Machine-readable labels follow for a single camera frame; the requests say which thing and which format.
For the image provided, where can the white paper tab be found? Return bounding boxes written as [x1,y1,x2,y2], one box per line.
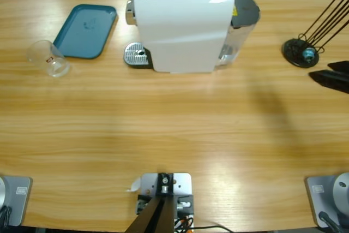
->
[125,177,142,193]

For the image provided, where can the clear drinking glass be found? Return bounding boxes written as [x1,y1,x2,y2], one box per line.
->
[26,40,70,77]

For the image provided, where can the dark camera post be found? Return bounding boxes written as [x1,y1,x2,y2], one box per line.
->
[127,172,175,233]

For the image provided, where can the metal grill drip tray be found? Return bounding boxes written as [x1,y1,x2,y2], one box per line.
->
[124,41,153,69]

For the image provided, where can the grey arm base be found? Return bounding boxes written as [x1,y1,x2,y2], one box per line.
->
[0,175,33,227]
[304,172,349,228]

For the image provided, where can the clear water tank dark lid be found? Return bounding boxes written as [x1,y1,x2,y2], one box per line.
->
[215,0,261,70]

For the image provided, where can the black base cable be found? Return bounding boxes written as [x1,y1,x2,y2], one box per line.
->
[0,205,13,227]
[318,211,343,233]

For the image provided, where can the black wire capsule holder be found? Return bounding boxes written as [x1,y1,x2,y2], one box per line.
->
[282,0,349,69]

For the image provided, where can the white capsule coffee machine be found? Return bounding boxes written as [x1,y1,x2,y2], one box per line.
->
[124,0,236,75]

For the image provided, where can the orange wires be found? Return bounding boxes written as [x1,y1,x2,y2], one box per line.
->
[174,214,195,230]

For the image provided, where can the black cable under mount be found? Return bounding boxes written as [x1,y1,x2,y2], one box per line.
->
[190,225,232,233]

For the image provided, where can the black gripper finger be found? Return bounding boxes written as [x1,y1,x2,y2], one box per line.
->
[309,70,349,94]
[327,60,349,73]

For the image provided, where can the blue coffee capsule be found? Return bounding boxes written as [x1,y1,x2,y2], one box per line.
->
[303,47,316,61]

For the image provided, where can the teal plastic tray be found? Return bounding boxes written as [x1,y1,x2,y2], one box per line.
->
[52,3,118,60]

